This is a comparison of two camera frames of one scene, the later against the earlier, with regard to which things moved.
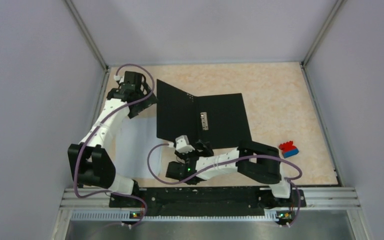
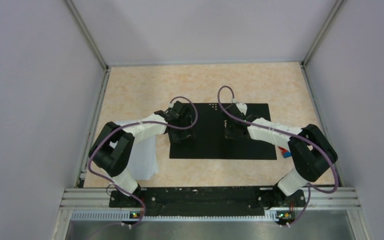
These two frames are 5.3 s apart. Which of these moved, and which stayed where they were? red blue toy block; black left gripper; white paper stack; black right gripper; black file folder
Moved: black right gripper; black left gripper; black file folder
Stayed: white paper stack; red blue toy block
